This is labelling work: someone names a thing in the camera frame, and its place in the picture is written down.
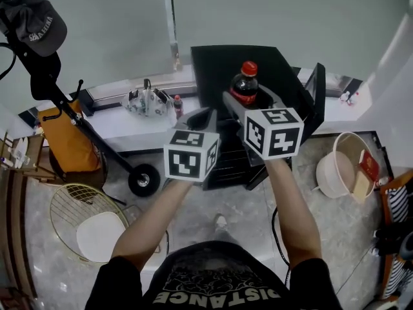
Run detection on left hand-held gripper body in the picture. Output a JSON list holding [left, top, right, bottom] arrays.
[[163, 123, 221, 183]]

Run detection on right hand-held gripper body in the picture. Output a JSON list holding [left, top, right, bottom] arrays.
[[237, 107, 305, 161]]

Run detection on cola bottle red cap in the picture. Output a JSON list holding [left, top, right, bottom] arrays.
[[229, 60, 260, 110]]

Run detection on black mini fridge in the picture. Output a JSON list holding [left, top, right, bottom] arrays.
[[190, 45, 327, 191]]

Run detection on person's left forearm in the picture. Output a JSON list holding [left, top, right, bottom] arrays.
[[111, 179, 194, 273]]

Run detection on person's right forearm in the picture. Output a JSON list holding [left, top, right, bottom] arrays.
[[265, 157, 323, 269]]

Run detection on small dark soda bottle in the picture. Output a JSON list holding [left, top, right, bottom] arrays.
[[173, 94, 185, 119]]

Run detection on folded patterned umbrella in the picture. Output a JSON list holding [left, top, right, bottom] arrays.
[[123, 78, 176, 118]]

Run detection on white window ledge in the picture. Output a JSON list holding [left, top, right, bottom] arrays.
[[17, 72, 365, 156]]

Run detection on cream plastic basin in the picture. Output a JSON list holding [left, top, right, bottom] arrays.
[[315, 131, 378, 203]]

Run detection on black coat rack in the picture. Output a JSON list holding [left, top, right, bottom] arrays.
[[0, 0, 161, 198]]

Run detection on person's grey jeans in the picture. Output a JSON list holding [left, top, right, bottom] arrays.
[[212, 227, 243, 247]]

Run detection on grey roller blind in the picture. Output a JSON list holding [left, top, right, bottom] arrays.
[[169, 0, 413, 83], [0, 0, 172, 116]]

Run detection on red box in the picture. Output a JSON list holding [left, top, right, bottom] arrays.
[[358, 149, 381, 187]]

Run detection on beige box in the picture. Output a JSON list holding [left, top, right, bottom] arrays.
[[351, 168, 372, 203]]

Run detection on person's black t-shirt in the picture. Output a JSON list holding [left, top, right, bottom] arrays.
[[84, 240, 343, 310]]

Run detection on orange bag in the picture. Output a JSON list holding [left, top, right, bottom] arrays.
[[37, 100, 101, 174]]

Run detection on white seat cushion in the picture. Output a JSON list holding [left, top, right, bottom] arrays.
[[76, 211, 127, 264]]

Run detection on wooden rack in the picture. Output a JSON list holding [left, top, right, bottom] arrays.
[[379, 169, 413, 303]]

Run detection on striped cloth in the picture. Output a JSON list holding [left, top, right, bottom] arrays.
[[385, 185, 413, 299]]

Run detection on black bag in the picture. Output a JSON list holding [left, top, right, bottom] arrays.
[[30, 52, 62, 101]]

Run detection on wooden shelf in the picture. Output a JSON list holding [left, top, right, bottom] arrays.
[[0, 130, 62, 182]]

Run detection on grey cap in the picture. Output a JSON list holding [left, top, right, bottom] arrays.
[[0, 0, 68, 58]]

